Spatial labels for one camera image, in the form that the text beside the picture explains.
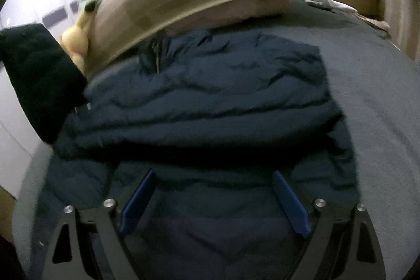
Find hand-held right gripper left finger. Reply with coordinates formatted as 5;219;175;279
43;168;157;280

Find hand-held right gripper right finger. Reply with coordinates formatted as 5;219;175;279
272;170;386;280

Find navy quilted jacket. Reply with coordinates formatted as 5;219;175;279
0;23;361;280

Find bed with grey sheet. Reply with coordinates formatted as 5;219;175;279
13;0;420;280

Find yellow plush toy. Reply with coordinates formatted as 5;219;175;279
59;4;99;74

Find patterned cloth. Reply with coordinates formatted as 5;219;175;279
356;14;391;33

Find beige curtain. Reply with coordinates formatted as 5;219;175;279
377;0;420;64

